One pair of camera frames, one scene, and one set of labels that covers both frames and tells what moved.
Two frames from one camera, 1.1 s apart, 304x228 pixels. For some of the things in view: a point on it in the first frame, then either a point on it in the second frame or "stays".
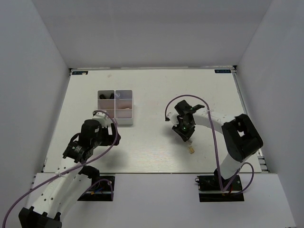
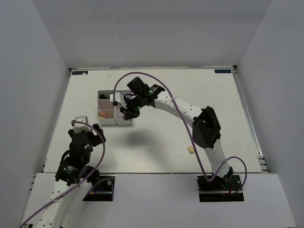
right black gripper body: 184,129 → 133,106
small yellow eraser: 192,150 stays
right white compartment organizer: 123,107 stays
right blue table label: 223,71 stays
